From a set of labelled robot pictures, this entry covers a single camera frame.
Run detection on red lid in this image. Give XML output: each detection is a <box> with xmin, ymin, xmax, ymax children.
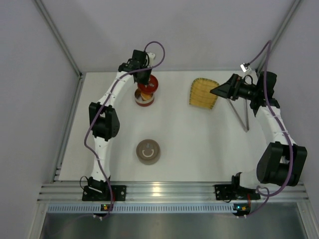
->
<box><xmin>137</xmin><ymin>75</ymin><xmax>159</xmax><ymax>94</ymax></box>

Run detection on red steel container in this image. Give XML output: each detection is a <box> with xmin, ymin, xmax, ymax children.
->
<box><xmin>134</xmin><ymin>89</ymin><xmax>155</xmax><ymax>107</ymax></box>

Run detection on metal tongs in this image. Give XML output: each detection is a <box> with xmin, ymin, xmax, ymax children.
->
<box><xmin>227</xmin><ymin>99</ymin><xmax>250</xmax><ymax>132</ymax></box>

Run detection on beige lid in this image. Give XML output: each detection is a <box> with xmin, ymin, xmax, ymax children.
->
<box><xmin>136</xmin><ymin>139</ymin><xmax>160</xmax><ymax>159</ymax></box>

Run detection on beige steel container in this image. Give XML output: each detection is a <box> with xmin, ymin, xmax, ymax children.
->
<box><xmin>139</xmin><ymin>158</ymin><xmax>159</xmax><ymax>165</ymax></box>

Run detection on orange food piece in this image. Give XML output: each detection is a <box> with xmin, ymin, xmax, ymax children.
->
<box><xmin>141</xmin><ymin>92</ymin><xmax>153</xmax><ymax>101</ymax></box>

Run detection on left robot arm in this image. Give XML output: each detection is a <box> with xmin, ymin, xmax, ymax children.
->
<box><xmin>82</xmin><ymin>50</ymin><xmax>156</xmax><ymax>201</ymax></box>

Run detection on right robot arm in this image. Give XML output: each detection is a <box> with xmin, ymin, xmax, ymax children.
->
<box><xmin>210</xmin><ymin>71</ymin><xmax>308</xmax><ymax>196</ymax></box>

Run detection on yellow bamboo tray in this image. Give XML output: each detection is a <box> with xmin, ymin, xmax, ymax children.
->
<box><xmin>189</xmin><ymin>78</ymin><xmax>219</xmax><ymax>110</ymax></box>

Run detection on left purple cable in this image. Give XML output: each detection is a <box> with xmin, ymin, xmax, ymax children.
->
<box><xmin>83</xmin><ymin>40</ymin><xmax>166</xmax><ymax>220</ymax></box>

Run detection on purple cable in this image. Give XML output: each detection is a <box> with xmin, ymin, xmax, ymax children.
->
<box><xmin>244</xmin><ymin>40</ymin><xmax>293</xmax><ymax>220</ymax></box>
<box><xmin>83</xmin><ymin>40</ymin><xmax>166</xmax><ymax>220</ymax></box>

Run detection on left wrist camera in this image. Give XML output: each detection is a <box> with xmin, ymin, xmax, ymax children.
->
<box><xmin>147</xmin><ymin>52</ymin><xmax>156</xmax><ymax>64</ymax></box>

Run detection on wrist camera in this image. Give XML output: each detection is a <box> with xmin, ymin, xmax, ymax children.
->
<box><xmin>240</xmin><ymin>62</ymin><xmax>253</xmax><ymax>75</ymax></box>
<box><xmin>147</xmin><ymin>52</ymin><xmax>156</xmax><ymax>64</ymax></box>

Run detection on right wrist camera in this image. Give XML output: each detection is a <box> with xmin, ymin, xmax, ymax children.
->
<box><xmin>240</xmin><ymin>62</ymin><xmax>253</xmax><ymax>75</ymax></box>

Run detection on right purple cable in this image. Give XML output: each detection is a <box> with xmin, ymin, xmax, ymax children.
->
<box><xmin>244</xmin><ymin>40</ymin><xmax>293</xmax><ymax>220</ymax></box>

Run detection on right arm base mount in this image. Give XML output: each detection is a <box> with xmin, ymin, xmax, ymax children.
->
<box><xmin>214</xmin><ymin>184</ymin><xmax>261</xmax><ymax>201</ymax></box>

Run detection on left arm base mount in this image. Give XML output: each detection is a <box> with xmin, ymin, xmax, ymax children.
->
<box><xmin>82</xmin><ymin>185</ymin><xmax>127</xmax><ymax>202</ymax></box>

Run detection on left frame post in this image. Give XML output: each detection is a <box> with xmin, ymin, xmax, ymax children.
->
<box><xmin>32</xmin><ymin>0</ymin><xmax>83</xmax><ymax>79</ymax></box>

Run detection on aluminium front rail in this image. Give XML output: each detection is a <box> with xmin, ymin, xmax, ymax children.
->
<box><xmin>37</xmin><ymin>181</ymin><xmax>310</xmax><ymax>203</ymax></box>

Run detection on slotted cable duct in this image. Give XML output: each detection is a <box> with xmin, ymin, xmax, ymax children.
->
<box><xmin>47</xmin><ymin>203</ymin><xmax>241</xmax><ymax>214</ymax></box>

